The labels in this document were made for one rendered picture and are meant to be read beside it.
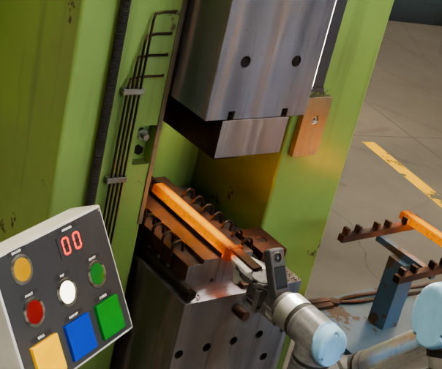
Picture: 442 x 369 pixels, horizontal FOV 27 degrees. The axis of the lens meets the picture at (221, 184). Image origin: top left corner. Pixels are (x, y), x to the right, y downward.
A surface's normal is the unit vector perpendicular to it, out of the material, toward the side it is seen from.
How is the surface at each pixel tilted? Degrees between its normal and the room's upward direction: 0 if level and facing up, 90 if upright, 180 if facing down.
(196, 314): 90
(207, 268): 90
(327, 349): 85
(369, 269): 0
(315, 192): 90
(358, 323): 0
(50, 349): 60
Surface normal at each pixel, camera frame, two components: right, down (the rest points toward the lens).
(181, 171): 0.58, 0.46
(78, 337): 0.85, -0.11
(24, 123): -0.79, 0.09
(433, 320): -0.90, -0.15
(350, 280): 0.22, -0.88
